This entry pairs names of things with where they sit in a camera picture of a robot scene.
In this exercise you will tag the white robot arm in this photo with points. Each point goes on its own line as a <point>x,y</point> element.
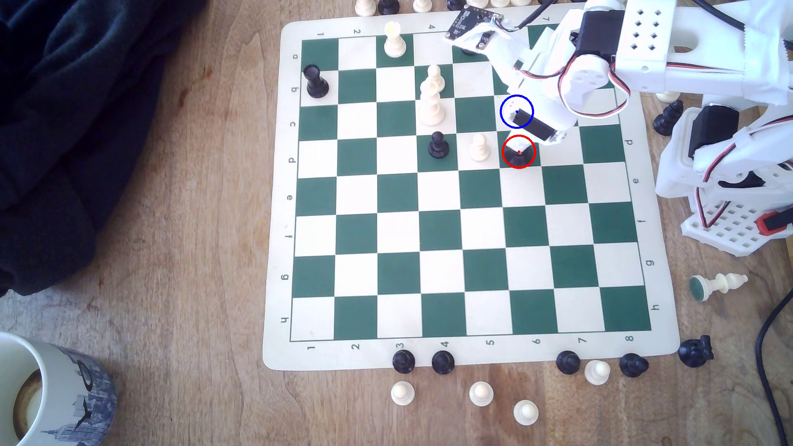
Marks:
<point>650,46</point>

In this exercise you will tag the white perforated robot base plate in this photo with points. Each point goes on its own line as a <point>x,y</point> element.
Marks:
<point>737,229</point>

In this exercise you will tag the dark navy fabric cloth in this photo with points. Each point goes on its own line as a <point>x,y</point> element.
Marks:
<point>74,124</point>

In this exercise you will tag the orange table clamp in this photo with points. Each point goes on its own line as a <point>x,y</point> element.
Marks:
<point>774,223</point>

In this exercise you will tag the black chess pawn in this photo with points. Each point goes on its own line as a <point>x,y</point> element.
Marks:
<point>403,362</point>
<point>568,362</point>
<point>469,51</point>
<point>438,147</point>
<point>443,362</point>

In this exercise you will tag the black chess bishop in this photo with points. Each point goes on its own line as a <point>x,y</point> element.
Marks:
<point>518,155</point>

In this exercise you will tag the white chess pawn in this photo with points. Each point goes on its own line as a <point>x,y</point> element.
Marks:
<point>597,372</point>
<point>479,150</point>
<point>402,393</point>
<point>526,412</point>
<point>481,394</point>

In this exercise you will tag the black chess piece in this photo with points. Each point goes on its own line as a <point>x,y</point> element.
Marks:
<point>453,3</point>
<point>668,119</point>
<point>388,5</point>

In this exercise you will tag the camera circuit board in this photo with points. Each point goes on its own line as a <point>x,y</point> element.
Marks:
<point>471,23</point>

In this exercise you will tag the black chess knight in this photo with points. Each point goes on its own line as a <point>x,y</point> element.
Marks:
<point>694,352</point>

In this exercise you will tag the white mug with skyline print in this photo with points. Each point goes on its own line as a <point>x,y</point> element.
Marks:
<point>68,396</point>

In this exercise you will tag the white chess rook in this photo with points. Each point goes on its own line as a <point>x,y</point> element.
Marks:
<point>394,43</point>

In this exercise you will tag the white bishop with green felt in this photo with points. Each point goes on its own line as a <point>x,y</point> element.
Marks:
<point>718,284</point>

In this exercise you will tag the green white chess board mat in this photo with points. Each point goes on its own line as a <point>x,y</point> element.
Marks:
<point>396,248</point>

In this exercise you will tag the black chess rook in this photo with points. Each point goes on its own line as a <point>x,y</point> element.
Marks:
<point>316,83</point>

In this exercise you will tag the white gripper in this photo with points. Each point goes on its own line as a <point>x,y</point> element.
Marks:
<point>537,126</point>

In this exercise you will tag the white pawn behind king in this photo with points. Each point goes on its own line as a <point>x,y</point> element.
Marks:
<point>436,74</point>

